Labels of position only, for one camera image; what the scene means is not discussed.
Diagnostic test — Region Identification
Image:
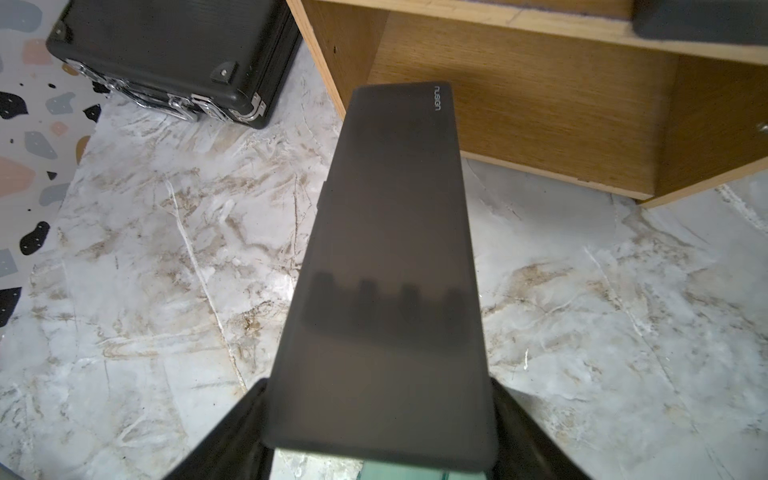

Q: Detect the black pencil case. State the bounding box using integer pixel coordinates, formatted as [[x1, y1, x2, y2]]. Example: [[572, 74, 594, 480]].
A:
[[263, 81, 498, 472], [632, 0, 767, 46]]

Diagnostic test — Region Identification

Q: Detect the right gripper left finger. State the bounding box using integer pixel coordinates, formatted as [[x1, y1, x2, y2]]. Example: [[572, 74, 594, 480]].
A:
[[165, 378, 273, 480]]

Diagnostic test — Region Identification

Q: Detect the wooden three-tier shelf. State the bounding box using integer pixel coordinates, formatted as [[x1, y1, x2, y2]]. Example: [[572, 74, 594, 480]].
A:
[[289, 1, 767, 207]]

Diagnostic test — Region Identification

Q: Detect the black flat case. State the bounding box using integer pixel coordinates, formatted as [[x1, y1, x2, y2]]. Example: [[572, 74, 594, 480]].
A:
[[46, 0, 301, 129]]

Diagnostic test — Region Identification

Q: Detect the green pencil case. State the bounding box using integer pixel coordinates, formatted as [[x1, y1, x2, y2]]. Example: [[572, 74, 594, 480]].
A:
[[268, 448, 488, 480]]

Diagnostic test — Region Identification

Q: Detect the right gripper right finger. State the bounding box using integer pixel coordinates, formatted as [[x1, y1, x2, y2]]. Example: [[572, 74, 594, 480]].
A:
[[488, 378, 589, 480]]

